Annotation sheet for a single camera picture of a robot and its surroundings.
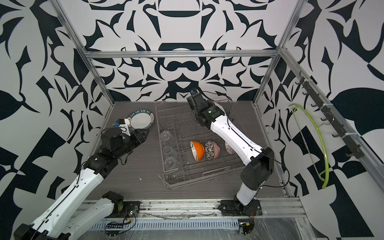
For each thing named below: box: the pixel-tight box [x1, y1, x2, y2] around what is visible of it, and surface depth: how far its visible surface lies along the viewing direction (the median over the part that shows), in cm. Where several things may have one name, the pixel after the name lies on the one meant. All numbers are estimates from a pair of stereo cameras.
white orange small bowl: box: [190, 141, 205, 162], surface depth 85 cm
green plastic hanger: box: [288, 103, 330, 189], surface depth 62 cm
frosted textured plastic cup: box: [163, 146, 178, 157], surface depth 85 cm
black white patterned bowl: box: [204, 140, 221, 161], surface depth 93 cm
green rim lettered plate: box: [128, 109, 155, 130], surface depth 113 cm
